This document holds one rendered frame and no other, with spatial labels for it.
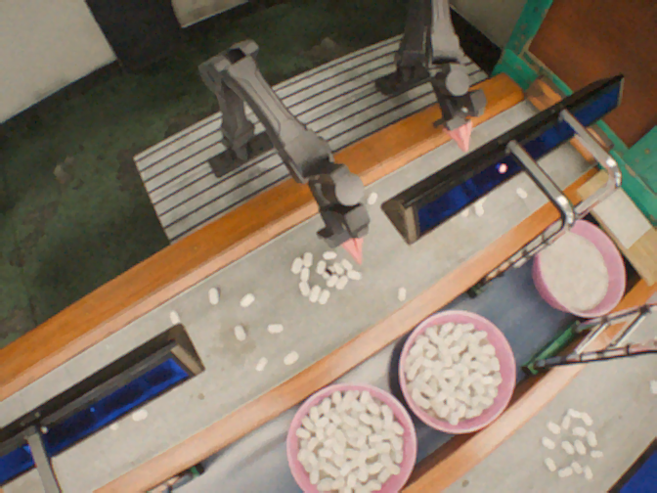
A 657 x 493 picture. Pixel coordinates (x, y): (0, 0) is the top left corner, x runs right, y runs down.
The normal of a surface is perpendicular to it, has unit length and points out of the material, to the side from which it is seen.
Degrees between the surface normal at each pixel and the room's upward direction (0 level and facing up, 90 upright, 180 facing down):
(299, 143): 29
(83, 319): 0
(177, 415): 0
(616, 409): 0
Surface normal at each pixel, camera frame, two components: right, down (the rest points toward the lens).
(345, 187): 0.45, 0.18
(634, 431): 0.00, -0.36
